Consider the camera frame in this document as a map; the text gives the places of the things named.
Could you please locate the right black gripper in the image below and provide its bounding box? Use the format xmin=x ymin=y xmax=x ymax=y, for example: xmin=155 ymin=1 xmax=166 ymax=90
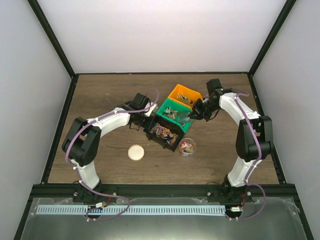
xmin=189 ymin=99 xmax=219 ymax=122

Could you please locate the orange candy bin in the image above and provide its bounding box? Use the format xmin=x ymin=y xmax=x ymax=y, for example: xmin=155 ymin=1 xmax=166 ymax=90
xmin=168 ymin=84 xmax=203 ymax=109

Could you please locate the green candy bin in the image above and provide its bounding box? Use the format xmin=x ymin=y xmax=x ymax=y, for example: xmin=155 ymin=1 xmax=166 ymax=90
xmin=156 ymin=98 xmax=193 ymax=133

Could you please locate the black candy bin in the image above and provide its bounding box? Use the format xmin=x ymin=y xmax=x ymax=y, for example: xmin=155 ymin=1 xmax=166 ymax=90
xmin=142 ymin=115 xmax=185 ymax=152

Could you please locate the clear plastic jar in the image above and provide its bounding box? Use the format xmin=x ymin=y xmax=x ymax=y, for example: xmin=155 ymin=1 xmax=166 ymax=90
xmin=178 ymin=137 xmax=197 ymax=157

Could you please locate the metal scoop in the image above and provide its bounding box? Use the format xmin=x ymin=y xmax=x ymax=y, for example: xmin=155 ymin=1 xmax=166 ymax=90
xmin=177 ymin=111 xmax=193 ymax=125

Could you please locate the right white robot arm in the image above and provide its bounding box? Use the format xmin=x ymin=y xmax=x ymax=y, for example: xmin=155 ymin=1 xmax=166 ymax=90
xmin=189 ymin=78 xmax=274 ymax=202

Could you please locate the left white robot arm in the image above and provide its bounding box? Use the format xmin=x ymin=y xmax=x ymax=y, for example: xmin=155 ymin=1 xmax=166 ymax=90
xmin=62 ymin=93 xmax=159 ymax=202

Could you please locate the cream jar lid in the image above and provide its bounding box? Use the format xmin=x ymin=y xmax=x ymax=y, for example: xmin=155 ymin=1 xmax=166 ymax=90
xmin=127 ymin=144 xmax=145 ymax=161

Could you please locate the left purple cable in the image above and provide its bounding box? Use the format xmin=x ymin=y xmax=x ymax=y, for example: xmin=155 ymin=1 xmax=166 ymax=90
xmin=65 ymin=87 xmax=161 ymax=222

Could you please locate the purple cable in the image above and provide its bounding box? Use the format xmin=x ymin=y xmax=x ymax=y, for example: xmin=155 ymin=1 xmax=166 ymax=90
xmin=228 ymin=87 xmax=267 ymax=221
xmin=65 ymin=87 xmax=161 ymax=222

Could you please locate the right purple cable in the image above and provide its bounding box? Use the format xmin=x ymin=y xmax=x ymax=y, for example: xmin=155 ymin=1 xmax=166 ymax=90
xmin=228 ymin=87 xmax=267 ymax=221

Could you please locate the black front frame beam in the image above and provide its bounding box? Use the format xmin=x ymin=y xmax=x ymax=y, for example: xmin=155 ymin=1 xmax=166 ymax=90
xmin=30 ymin=183 xmax=298 ymax=200

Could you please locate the light blue slotted rail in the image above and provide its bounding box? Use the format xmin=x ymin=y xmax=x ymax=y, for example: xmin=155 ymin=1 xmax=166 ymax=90
xmin=35 ymin=204 xmax=226 ymax=216

